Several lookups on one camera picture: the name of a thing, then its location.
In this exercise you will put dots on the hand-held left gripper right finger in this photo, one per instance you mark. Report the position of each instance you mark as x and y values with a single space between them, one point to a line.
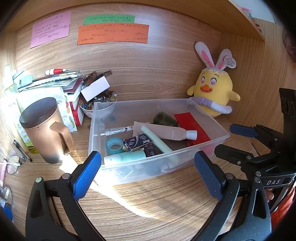
208 176

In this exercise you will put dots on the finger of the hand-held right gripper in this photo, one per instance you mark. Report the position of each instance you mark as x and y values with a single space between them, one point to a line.
233 155
242 131

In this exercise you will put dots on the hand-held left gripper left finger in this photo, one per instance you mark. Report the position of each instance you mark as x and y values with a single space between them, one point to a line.
86 176

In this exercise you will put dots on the blue tape roll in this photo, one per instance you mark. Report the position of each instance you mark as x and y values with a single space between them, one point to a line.
109 148

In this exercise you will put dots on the mint green tube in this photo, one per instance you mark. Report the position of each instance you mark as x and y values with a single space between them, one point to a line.
129 156

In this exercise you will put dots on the red pouch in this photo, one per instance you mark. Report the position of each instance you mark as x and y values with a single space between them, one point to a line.
192 125

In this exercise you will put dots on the clear plastic pen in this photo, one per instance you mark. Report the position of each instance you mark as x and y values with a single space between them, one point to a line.
115 131

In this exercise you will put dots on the pale green stick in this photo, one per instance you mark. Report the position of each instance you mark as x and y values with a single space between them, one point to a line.
159 143

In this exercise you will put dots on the blue staples box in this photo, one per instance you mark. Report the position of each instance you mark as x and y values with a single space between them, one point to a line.
137 142

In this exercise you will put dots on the dark makeup spray bottle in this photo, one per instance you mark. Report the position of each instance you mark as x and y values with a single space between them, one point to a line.
150 150

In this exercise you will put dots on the beige tube with white cap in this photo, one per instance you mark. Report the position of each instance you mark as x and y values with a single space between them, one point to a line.
161 132

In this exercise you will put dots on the clear plastic bin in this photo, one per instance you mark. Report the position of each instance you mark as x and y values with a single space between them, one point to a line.
104 111

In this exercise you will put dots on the dark green glass bottle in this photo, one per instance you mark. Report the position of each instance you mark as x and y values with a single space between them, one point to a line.
163 119

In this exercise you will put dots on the person's right hand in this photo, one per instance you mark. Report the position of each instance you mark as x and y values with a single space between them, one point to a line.
269 195

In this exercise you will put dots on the yellow chick plush toy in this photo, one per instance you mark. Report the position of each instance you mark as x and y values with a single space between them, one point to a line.
215 92

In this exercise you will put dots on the brown ceramic mug with lid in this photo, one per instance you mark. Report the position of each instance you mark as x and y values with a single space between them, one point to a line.
44 139

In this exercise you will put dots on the yellow-green spray bottle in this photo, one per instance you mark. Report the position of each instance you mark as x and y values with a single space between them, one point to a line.
33 149

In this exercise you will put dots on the red white box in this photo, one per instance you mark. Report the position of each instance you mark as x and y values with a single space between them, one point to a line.
77 115

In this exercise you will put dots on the bowl of beads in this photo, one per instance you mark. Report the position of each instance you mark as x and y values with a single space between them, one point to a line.
87 112

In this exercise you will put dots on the eyeglasses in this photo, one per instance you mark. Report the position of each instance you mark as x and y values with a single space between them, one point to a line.
22 160

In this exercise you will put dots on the black pen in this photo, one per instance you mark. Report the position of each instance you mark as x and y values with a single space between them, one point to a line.
22 150

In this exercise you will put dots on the illustrated white paper sheet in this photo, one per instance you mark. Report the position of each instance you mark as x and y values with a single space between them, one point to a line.
66 104

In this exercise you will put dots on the blue white box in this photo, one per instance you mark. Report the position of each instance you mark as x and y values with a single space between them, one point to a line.
7 210

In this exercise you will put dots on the white card box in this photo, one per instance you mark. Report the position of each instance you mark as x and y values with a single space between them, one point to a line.
94 89

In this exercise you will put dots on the brown hair clip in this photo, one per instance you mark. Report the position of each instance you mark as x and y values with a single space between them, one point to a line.
91 78

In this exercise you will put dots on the brown flat stick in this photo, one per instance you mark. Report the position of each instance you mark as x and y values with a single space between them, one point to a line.
106 73

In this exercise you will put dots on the red white marker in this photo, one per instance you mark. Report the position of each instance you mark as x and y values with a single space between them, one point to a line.
54 71

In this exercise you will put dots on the teal white packet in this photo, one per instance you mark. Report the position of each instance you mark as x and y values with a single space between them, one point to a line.
22 80

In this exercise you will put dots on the orange paper note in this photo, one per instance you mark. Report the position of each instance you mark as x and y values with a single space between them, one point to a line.
113 33

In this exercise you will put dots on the wooden shelf board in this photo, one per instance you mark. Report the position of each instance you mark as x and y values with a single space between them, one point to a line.
161 4

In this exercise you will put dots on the pink paper note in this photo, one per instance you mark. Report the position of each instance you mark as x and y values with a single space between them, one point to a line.
50 29

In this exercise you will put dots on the green paper note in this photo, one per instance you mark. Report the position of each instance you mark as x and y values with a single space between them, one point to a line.
108 19

